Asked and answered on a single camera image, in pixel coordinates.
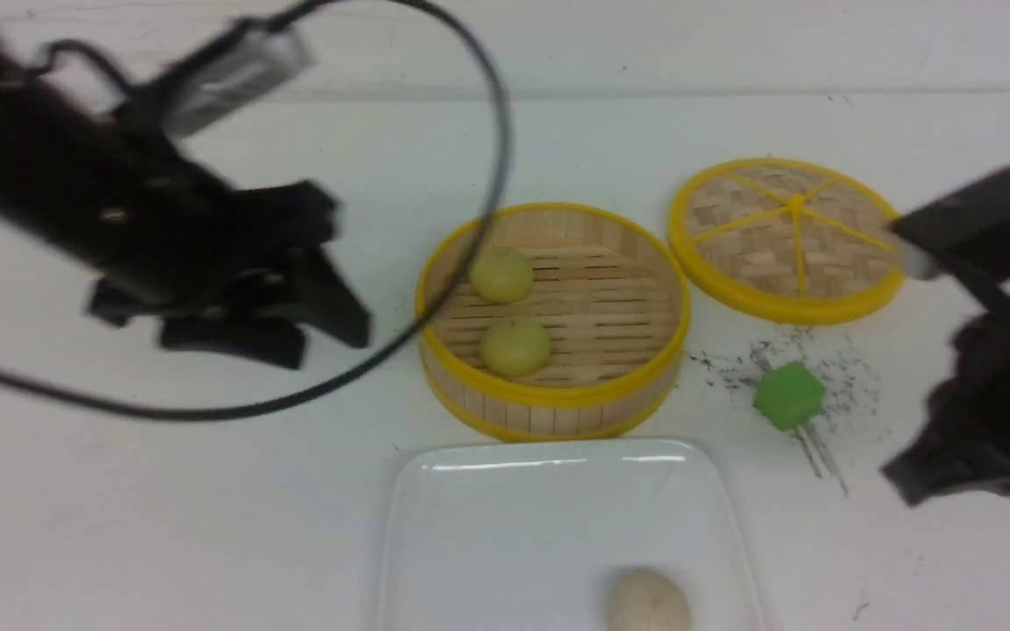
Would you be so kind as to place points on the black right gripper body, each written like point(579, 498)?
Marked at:
point(964, 446)

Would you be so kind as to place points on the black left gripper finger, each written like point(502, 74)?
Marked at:
point(321, 298)
point(270, 341)

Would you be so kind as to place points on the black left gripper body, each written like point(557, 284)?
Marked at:
point(199, 246)

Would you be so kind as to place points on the yellow steamed bun back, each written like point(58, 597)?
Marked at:
point(502, 275)

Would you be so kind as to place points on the yellow steamed bun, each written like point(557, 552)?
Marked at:
point(515, 347)
point(502, 275)

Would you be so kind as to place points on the yellow steamed bun front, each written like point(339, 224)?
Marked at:
point(515, 347)

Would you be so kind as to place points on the white steamed bun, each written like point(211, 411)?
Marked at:
point(647, 600)

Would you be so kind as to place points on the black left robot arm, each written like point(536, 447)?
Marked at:
point(67, 175)

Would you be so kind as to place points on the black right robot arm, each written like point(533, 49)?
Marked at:
point(964, 445)

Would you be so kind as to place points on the white rectangular plate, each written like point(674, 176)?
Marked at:
point(534, 536)

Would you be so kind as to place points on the green cube block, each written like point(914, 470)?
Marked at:
point(789, 396)

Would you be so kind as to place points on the yellow-rimmed bamboo steamer lid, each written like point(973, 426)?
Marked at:
point(786, 241)

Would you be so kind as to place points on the yellow-rimmed bamboo steamer basket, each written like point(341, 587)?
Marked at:
point(617, 310)

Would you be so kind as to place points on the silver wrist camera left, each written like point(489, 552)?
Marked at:
point(250, 60)

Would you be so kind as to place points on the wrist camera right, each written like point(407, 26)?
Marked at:
point(952, 220)

